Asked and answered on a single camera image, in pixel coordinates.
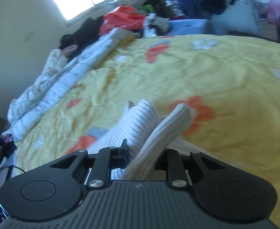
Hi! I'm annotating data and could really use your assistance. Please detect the yellow carrot print bedsheet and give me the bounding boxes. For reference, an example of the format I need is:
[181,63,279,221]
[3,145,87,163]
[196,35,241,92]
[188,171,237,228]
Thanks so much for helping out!
[13,31,280,228]

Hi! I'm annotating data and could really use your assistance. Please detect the blue folded blanket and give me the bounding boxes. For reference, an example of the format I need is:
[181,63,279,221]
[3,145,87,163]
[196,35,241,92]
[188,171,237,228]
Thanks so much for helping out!
[166,19,214,36]

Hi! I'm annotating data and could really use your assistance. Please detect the grey white pillow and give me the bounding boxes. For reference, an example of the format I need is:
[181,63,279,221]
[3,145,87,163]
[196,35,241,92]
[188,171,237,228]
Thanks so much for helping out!
[210,0,261,36]

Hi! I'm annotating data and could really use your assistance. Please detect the black clothes by window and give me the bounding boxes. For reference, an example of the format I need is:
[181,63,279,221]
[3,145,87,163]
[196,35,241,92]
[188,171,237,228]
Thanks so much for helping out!
[59,16,103,60]

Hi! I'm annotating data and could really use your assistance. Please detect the dark clothes pile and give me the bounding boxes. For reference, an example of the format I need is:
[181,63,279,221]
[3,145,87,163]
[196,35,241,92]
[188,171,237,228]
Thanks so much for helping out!
[176,0,235,19]

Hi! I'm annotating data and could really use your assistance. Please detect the orange plastic bag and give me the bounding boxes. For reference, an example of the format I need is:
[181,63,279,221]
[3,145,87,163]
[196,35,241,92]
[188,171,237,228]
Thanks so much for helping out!
[99,6,146,36]

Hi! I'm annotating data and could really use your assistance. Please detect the white printed duvet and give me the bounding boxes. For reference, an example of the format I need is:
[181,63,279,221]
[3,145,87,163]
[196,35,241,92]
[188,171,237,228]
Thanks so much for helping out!
[1,28,134,142]

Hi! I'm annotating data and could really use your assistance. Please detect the pink plastic bag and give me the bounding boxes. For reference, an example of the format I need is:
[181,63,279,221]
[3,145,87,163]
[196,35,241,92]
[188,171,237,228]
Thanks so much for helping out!
[266,0,280,27]

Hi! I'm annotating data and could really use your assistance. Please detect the white knit garment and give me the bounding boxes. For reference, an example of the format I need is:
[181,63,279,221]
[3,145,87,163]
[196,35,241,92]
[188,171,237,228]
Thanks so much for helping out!
[87,100,200,180]

